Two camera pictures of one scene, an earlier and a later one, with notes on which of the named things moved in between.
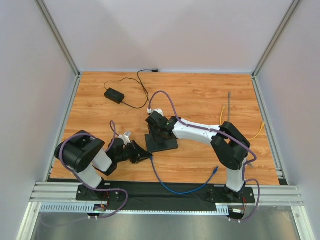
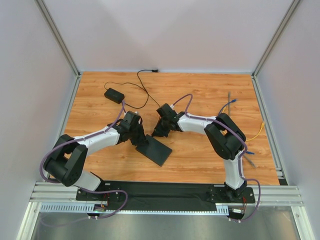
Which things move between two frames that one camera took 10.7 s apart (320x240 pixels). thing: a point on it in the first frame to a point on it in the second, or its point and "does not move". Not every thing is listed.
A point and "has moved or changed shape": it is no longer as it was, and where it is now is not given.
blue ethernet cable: x=208 y=182 has moved or changed shape
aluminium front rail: x=288 y=195 does not move
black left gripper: x=135 y=154 to x=139 y=139
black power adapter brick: x=114 y=95 does not move
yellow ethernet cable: x=262 y=125 does not move
